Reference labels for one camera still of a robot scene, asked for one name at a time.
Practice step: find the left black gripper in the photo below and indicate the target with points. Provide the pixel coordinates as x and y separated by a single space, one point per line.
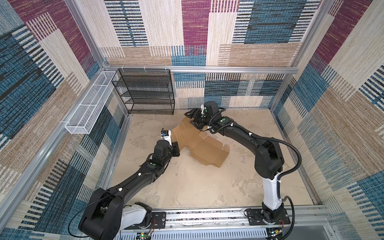
175 153

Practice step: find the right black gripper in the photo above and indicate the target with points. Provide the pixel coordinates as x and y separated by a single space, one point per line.
195 113

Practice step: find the brown cardboard box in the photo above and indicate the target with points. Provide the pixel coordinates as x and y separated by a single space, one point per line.
204 148

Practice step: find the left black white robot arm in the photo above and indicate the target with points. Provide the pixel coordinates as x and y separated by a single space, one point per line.
107 212

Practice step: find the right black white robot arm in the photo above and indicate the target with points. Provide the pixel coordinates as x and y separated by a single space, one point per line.
269 159

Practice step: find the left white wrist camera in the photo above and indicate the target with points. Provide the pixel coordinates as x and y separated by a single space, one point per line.
166 135

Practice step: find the black wire shelf rack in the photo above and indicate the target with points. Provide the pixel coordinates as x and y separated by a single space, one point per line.
147 91

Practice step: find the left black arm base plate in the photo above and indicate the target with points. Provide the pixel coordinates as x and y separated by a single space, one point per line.
156 219

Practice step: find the white wire mesh basket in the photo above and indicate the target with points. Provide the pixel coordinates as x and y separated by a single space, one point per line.
88 111

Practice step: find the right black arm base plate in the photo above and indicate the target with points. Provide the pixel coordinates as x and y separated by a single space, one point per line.
263 217

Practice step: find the aluminium front rail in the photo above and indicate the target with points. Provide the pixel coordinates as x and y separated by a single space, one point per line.
307 223

